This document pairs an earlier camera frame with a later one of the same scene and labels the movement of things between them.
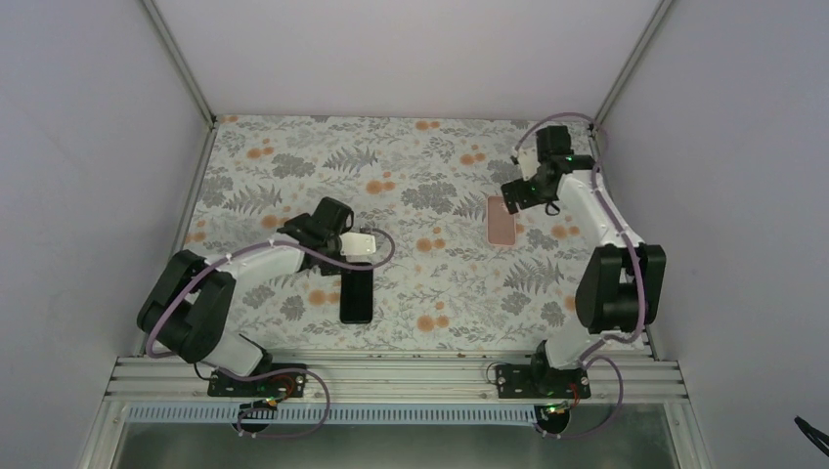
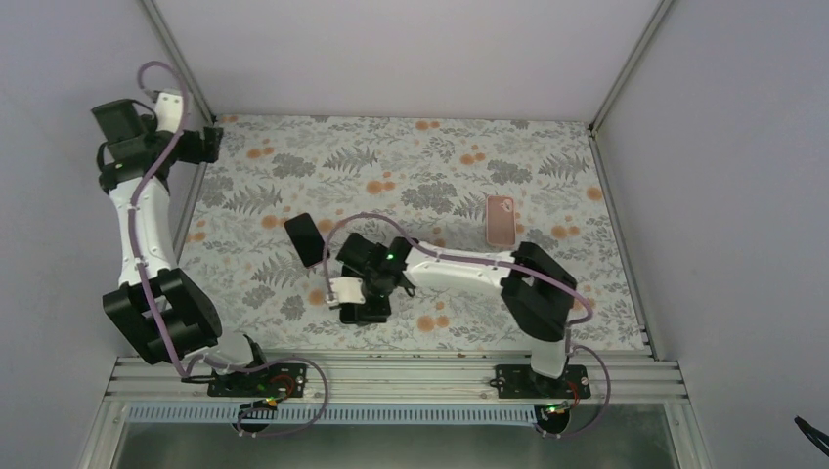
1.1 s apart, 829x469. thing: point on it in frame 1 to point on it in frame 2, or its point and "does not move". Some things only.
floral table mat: x=422 y=187 does not move
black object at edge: x=818 y=439 does not move
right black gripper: x=523 y=200 to x=384 y=306
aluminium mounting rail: x=397 y=379 does not move
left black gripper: x=327 y=268 to x=195 y=154
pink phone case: x=501 y=225 does not move
